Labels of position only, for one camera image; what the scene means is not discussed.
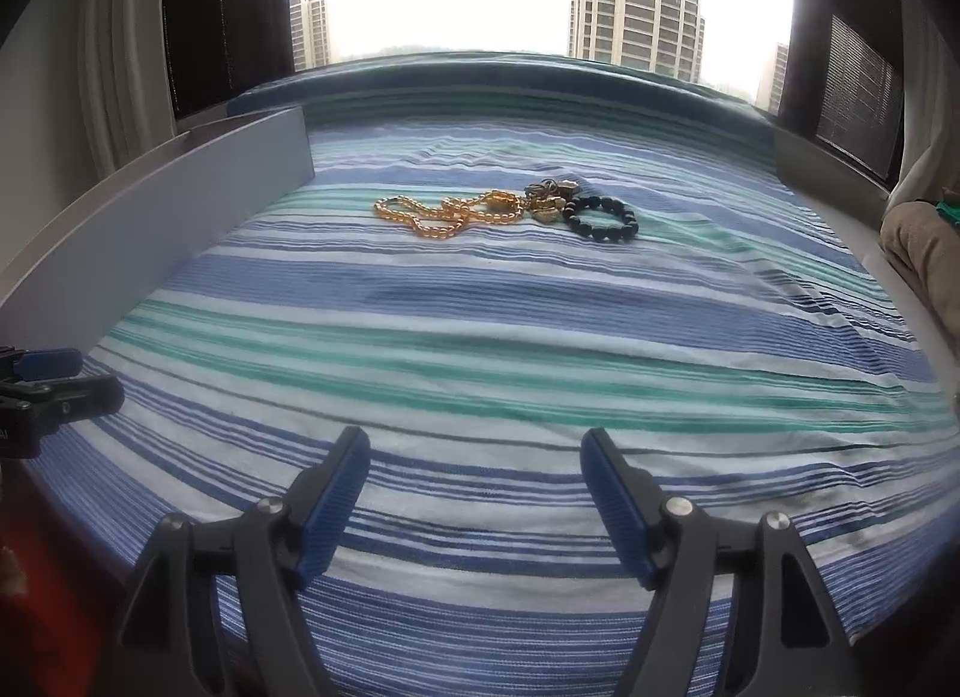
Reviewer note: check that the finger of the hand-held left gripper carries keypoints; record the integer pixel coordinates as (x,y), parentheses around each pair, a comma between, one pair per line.
(49,363)
(82,398)

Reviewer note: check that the white curtain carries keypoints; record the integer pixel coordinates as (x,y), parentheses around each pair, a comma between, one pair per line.
(127,52)
(930,67)

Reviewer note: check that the tall apartment building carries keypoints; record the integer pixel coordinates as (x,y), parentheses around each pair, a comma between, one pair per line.
(637,0)

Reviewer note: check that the blue green striped bed sheet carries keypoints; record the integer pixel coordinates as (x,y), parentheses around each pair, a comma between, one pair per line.
(487,367)

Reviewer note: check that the grey storage box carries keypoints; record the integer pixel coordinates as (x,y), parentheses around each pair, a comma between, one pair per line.
(165,217)

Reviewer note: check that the dark window blind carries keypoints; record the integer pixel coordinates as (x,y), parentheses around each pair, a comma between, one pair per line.
(859,97)

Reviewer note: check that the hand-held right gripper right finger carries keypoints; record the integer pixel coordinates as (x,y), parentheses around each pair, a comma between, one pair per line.
(619,509)

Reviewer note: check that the narrow apartment building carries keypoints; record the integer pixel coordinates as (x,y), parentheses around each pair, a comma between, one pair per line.
(771,78)

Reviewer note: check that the green bag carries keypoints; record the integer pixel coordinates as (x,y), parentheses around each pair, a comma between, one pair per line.
(951,211)

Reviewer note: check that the small apartment building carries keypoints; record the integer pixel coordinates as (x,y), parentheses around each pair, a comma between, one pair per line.
(309,30)

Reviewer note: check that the gold charm cluster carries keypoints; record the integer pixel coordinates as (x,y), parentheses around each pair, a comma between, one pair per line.
(551,202)

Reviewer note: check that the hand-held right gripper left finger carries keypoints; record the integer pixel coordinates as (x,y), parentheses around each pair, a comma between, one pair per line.
(330,509)

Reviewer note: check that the beige cushion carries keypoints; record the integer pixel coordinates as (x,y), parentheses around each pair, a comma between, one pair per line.
(926,262)

